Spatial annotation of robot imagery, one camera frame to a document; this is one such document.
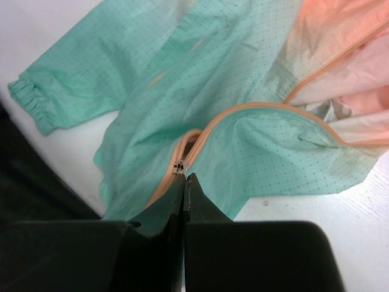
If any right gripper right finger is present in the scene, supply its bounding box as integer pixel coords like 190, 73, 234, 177
184, 174, 343, 291

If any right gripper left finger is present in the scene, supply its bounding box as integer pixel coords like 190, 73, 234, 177
1, 175, 185, 291

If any orange and teal jacket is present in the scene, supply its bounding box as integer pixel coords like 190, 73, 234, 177
9, 1, 388, 220

